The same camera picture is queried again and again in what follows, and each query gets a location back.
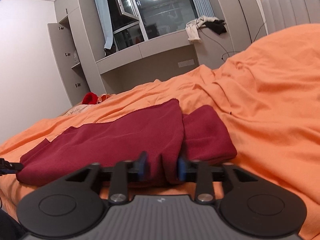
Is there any orange duvet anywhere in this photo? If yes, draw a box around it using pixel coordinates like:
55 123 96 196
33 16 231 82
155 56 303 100
0 24 320 240

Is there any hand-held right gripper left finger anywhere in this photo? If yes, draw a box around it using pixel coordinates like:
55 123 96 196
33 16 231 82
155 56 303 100
65 151 150 203

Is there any white cloth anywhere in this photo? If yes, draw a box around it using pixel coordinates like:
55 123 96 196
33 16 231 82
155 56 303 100
185 15 221 43

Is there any dark red sweater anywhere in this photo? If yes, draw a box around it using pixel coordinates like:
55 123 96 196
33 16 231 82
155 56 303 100
16 98 238 187

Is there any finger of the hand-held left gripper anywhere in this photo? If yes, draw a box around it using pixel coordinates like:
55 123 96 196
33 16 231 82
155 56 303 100
0 158 23 176

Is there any grey cabinet with open door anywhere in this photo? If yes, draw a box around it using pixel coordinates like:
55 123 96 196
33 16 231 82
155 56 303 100
47 0 100 107

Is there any black cloth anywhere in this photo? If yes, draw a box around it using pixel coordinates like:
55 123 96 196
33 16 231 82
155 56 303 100
203 19 228 36

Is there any grey window sill cabinet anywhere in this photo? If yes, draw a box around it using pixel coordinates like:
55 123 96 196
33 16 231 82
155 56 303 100
95 29 213 83

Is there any pale patterned pillow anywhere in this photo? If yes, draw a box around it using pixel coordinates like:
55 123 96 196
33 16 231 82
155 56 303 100
63 103 97 117

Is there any grey tall wardrobe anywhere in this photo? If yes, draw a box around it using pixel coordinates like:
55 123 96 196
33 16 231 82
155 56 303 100
209 0 268 54

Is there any grey padded headboard wooden trim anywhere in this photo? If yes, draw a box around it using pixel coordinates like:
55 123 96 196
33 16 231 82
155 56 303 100
258 0 320 35

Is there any dark object on sill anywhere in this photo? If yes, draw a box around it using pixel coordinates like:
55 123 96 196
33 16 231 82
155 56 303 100
103 45 117 57

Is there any window with open sash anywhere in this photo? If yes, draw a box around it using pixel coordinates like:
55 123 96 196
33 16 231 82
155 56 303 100
105 0 201 52

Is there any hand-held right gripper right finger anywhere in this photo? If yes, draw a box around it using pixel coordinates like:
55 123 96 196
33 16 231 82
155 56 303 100
176 156 258 203

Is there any light blue curtain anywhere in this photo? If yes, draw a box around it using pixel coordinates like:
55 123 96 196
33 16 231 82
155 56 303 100
92 0 113 50

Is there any black cable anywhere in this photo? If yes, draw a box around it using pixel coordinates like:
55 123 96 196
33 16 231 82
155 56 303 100
198 17 267 61

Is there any red plush item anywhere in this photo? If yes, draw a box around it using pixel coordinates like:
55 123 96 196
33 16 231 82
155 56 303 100
82 92 99 105

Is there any small orange cloth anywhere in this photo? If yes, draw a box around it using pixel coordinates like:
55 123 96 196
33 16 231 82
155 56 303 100
97 93 117 103

